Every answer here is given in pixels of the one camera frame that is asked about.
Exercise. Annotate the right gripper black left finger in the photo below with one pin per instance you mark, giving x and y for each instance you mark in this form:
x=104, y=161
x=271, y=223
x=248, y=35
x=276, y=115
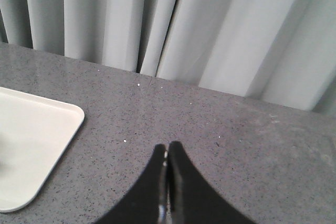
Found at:
x=145, y=202

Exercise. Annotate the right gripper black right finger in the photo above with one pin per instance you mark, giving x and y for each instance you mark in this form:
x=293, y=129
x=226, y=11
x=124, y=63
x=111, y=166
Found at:
x=192, y=199

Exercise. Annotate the cream rectangular plastic tray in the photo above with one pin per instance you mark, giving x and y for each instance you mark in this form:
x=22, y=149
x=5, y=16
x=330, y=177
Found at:
x=35, y=131

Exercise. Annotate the grey-white pleated curtain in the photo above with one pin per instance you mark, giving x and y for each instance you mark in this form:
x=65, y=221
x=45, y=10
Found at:
x=278, y=51

